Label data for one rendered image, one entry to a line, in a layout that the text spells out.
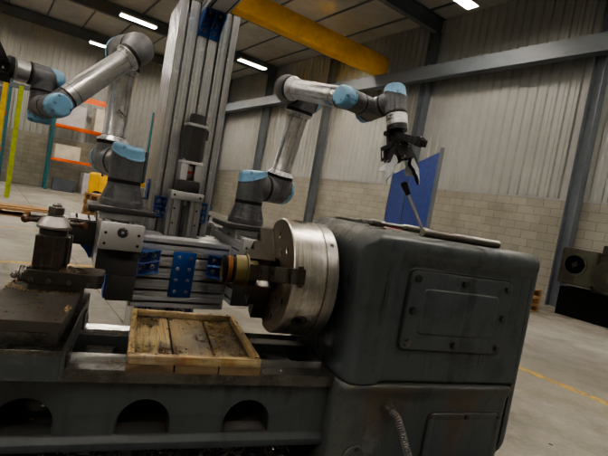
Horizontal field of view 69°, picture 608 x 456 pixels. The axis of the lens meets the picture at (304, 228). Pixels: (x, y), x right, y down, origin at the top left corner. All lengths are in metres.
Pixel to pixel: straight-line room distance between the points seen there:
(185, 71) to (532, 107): 11.31
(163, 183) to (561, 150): 10.91
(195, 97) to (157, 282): 0.78
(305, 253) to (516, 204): 11.25
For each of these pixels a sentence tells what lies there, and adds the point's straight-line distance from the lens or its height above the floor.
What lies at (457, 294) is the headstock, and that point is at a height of 1.12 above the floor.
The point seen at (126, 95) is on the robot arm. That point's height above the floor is 1.58.
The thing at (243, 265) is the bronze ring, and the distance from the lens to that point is 1.16.
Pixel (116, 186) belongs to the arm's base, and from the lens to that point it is 1.71.
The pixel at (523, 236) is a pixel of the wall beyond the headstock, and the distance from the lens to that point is 12.04.
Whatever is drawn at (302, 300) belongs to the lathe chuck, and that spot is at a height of 1.05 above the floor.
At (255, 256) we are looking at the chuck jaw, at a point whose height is 1.12.
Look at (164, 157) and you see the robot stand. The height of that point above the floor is 1.37.
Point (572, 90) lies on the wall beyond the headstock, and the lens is 12.48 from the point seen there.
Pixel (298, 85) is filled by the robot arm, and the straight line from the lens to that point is 1.75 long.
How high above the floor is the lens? 1.28
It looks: 3 degrees down
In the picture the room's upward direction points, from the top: 10 degrees clockwise
